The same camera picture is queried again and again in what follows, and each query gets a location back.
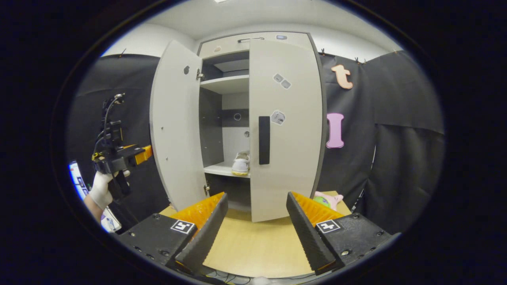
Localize white shoe cabinet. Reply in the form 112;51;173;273
197;31;328;216

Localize pink and green plush toy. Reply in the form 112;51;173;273
313;191;344;211

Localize black backdrop cloth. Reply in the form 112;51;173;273
317;49;446;234
65;53;171;234

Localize white shoe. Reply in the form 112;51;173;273
231;151;250;176

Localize computer monitor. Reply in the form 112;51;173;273
68;160;91;200

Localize white papers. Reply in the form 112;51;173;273
101;207;122;233

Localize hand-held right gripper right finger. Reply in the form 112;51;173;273
286;191;400;276

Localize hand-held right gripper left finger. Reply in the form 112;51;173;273
117;192;229;274

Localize black door handle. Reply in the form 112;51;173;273
258;116;271;165

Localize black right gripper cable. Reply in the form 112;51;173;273
204;268;254;285

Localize white cabinet shelf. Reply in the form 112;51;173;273
204;161;251;179
200;75;250;95

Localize beige cabinet drawer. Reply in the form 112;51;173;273
198;32;311;59

